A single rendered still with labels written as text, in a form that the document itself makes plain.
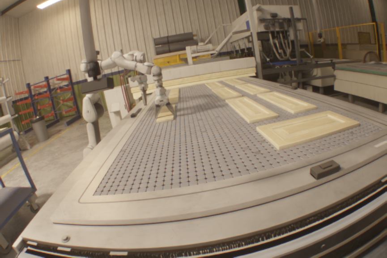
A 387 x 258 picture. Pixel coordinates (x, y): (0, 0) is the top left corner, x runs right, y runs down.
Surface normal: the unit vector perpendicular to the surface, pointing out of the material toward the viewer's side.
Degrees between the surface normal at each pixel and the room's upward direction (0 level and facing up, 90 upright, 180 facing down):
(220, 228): 0
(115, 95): 90
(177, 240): 0
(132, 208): 0
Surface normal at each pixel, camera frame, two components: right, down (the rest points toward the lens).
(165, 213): -0.16, -0.96
